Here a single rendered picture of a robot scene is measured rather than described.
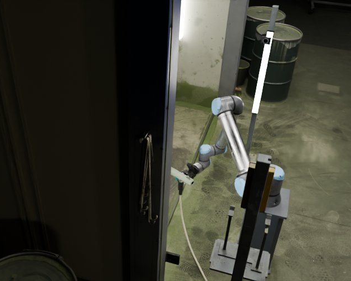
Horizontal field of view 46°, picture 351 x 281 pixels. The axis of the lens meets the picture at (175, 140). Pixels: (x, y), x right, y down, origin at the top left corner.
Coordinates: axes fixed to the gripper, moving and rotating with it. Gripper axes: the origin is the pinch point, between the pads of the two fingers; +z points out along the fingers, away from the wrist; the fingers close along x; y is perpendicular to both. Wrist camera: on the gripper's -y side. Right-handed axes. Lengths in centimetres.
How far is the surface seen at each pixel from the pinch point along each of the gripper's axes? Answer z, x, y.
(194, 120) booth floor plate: -139, 92, 48
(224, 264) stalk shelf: 61, -84, -24
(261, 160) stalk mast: 68, -96, -108
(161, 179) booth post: 79, -50, -78
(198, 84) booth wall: -166, 109, 17
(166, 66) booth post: 79, -52, -141
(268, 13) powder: -319, 111, -34
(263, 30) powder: -259, 82, -34
